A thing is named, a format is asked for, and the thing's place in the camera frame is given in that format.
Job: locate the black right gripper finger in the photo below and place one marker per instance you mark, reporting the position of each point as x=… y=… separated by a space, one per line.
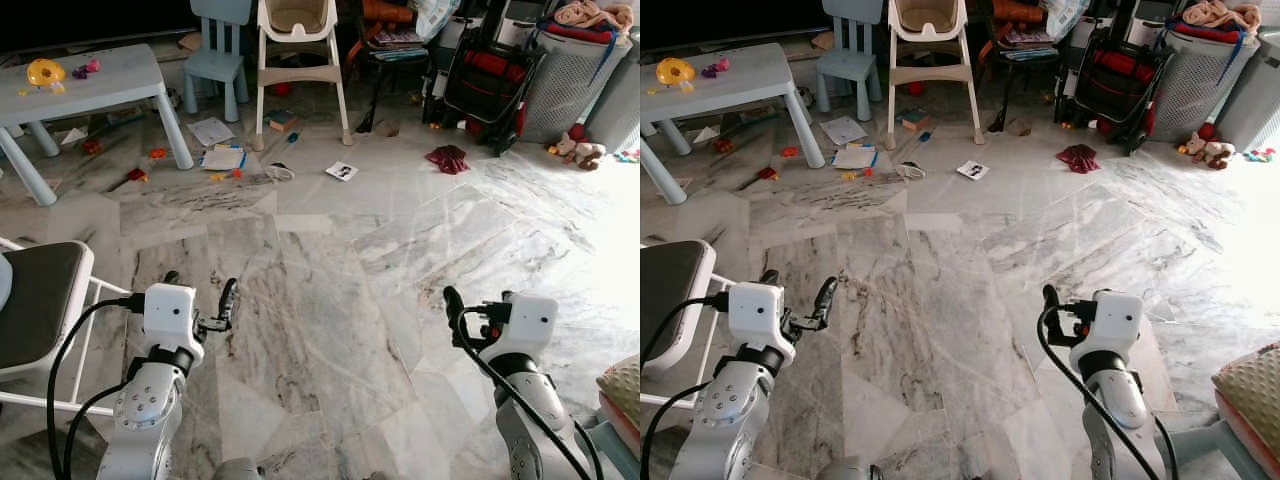
x=455 y=305
x=1052 y=303

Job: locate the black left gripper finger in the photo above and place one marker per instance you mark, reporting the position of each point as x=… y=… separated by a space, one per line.
x=769 y=278
x=172 y=279
x=229 y=300
x=826 y=300

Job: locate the beige dotted pillow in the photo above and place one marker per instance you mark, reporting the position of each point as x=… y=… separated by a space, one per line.
x=1255 y=385
x=625 y=385

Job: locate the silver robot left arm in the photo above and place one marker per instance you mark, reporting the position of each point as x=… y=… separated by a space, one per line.
x=730 y=420
x=145 y=420

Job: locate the white stool dark cushion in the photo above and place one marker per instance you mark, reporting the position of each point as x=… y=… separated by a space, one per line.
x=670 y=300
x=40 y=300

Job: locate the small red toy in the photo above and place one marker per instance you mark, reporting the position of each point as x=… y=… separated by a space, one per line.
x=137 y=175
x=92 y=146
x=724 y=145
x=768 y=174

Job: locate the white blue book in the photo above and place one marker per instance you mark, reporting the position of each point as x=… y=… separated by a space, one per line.
x=855 y=158
x=222 y=159

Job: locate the white slipper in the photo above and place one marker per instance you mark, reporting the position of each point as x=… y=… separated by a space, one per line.
x=280 y=172
x=910 y=171

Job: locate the dark red cloth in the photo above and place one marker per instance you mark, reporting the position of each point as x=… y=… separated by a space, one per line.
x=1079 y=158
x=448 y=159

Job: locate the silver robot left leg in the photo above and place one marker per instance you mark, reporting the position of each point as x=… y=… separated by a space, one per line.
x=240 y=470
x=848 y=470

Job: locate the white paper sheet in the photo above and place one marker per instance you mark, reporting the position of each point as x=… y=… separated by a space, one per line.
x=73 y=137
x=843 y=130
x=210 y=131
x=705 y=136

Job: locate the white picture card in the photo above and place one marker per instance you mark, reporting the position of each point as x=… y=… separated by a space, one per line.
x=342 y=171
x=973 y=170

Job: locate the colourful plastic toy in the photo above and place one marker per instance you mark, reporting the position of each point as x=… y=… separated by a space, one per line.
x=1258 y=155
x=628 y=156

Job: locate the stack of books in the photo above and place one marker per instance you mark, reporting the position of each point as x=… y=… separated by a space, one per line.
x=282 y=121
x=914 y=120

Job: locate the beige plush teddy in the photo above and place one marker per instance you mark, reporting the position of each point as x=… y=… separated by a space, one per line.
x=1210 y=151
x=580 y=152

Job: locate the grey kids table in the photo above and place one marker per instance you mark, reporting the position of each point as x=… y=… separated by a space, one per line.
x=740 y=80
x=100 y=80

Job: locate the red ball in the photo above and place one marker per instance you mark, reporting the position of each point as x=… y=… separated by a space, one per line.
x=1207 y=131
x=576 y=131

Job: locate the purple pink toy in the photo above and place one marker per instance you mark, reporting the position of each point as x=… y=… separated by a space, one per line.
x=80 y=71
x=712 y=70

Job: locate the light blue kids chair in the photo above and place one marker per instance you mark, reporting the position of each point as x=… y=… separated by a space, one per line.
x=848 y=62
x=215 y=62

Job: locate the black red baby stroller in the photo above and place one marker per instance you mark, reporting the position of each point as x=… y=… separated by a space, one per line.
x=490 y=85
x=1118 y=85

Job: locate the yellow plastic toy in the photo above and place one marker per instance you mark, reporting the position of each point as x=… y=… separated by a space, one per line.
x=45 y=72
x=675 y=71

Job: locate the white baby high chair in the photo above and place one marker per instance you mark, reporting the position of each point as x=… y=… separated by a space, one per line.
x=297 y=73
x=930 y=72

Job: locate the black chair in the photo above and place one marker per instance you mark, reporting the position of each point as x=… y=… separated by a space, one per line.
x=1015 y=60
x=385 y=60

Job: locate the grey laundry basket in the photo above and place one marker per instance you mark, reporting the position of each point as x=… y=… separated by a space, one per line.
x=570 y=85
x=1200 y=85

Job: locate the pink blanket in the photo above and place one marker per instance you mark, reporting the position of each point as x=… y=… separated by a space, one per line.
x=1222 y=14
x=595 y=15

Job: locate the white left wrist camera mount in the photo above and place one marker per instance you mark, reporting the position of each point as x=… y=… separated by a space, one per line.
x=758 y=315
x=170 y=315

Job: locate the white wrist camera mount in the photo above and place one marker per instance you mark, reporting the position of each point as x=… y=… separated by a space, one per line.
x=170 y=315
x=758 y=315
x=530 y=320
x=1118 y=320

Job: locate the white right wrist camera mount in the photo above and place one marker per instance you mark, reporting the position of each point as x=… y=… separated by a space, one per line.
x=530 y=320
x=1118 y=320

